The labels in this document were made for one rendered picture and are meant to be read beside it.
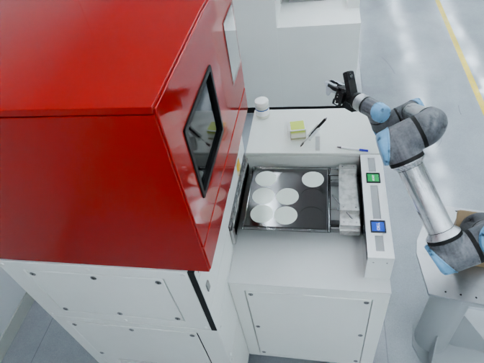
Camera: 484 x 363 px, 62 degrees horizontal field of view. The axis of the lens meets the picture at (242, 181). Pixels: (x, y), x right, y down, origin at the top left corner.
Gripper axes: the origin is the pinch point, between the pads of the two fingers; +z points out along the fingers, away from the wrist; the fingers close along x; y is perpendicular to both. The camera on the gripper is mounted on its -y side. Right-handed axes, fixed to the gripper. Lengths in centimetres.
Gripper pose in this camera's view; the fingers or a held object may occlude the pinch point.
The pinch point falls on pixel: (328, 81)
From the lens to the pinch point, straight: 196.1
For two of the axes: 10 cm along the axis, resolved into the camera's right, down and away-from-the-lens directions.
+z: -5.0, -5.1, 7.0
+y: -1.0, 8.4, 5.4
